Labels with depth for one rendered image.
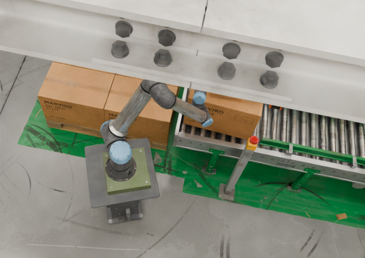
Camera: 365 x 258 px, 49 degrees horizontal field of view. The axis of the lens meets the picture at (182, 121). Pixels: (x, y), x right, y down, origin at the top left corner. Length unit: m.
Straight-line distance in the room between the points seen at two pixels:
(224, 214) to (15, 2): 3.37
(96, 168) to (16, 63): 2.03
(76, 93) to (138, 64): 3.16
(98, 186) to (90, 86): 1.09
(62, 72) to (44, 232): 1.43
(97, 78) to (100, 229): 1.36
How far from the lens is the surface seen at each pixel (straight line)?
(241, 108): 3.22
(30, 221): 3.83
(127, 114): 2.69
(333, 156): 3.71
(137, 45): 0.58
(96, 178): 3.06
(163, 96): 2.43
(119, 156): 2.76
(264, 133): 3.63
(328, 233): 4.08
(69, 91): 3.73
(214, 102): 3.20
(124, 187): 2.95
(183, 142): 3.48
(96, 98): 3.66
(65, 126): 4.16
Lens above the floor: 3.55
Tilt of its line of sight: 58 degrees down
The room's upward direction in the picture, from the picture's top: 11 degrees clockwise
